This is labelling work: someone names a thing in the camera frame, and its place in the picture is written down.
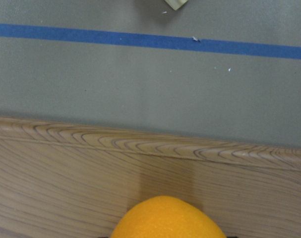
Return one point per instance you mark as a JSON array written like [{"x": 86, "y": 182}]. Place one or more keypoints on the brown wooden cutting board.
[{"x": 60, "y": 180}]

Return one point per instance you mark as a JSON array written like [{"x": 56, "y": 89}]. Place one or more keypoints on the orange fruit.
[{"x": 166, "y": 217}]

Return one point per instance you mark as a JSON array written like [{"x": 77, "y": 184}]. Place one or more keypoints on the wooden peg drying rack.
[{"x": 176, "y": 4}]

